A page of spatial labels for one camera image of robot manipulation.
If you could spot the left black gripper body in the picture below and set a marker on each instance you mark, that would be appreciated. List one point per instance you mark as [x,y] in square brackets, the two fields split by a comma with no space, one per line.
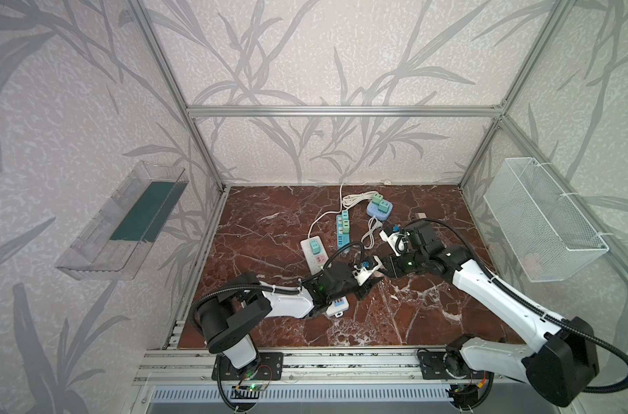
[348,277]

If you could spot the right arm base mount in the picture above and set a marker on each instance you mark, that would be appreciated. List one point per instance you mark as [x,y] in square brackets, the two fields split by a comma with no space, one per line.
[440,365]

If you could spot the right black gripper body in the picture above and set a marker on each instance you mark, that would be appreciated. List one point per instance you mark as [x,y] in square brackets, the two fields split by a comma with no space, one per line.
[391,261]

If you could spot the white wire mesh basket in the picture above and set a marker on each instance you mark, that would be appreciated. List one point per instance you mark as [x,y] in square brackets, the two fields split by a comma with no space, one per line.
[547,232]

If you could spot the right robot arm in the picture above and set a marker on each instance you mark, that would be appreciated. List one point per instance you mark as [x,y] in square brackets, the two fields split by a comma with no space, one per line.
[558,357]

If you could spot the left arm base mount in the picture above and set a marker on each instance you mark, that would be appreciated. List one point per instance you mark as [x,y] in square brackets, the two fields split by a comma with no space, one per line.
[267,366]

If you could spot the light blue square power socket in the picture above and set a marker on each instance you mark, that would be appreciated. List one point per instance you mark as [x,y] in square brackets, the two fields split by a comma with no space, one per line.
[373,211]

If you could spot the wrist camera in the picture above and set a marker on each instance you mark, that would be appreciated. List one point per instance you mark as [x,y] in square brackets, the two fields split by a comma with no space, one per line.
[395,238]
[366,270]

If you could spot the light green usb adapter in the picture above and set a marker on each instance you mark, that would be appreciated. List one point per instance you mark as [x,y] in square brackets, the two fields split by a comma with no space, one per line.
[377,199]

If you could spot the aluminium front rail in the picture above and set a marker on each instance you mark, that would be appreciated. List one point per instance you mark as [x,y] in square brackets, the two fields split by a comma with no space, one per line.
[322,365]

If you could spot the teal power strip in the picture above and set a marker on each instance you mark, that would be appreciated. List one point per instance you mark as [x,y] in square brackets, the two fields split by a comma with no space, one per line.
[342,239]

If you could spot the teal green usb adapter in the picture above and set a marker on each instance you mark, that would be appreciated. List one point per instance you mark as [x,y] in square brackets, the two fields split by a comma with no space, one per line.
[385,206]

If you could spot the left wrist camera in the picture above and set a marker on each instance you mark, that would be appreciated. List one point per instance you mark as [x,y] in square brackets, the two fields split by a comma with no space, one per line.
[366,270]

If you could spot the clear plastic wall tray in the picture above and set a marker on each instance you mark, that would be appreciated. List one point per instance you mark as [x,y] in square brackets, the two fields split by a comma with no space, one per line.
[119,238]

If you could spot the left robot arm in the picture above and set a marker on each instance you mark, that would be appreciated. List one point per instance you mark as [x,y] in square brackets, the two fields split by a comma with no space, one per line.
[225,317]

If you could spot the white long power strip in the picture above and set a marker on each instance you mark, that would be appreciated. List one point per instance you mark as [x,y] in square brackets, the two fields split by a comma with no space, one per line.
[315,264]

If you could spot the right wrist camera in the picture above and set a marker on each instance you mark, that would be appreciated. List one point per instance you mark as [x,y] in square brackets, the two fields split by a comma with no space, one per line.
[395,238]

